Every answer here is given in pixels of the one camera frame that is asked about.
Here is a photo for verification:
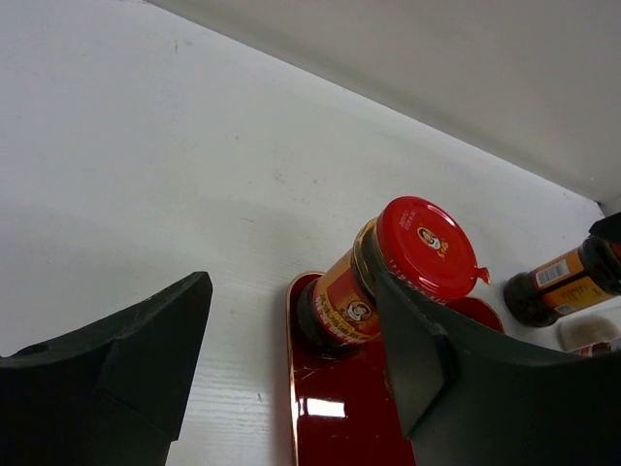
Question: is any red lid brown sauce bottle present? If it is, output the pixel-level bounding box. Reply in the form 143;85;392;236
503;236;620;328

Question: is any red lacquer tray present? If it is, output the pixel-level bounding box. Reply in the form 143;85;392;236
286;272;501;465

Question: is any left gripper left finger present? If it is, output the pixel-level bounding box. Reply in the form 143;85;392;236
1;272;212;465

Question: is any white lid condiment jar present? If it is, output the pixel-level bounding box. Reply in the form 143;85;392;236
557;316;620;357

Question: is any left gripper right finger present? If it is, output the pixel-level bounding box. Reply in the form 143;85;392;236
376;273;620;465

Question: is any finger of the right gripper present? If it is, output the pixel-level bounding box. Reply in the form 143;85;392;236
589;213;621;243

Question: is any red lid chili sauce jar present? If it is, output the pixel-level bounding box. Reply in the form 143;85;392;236
295;195;492;358

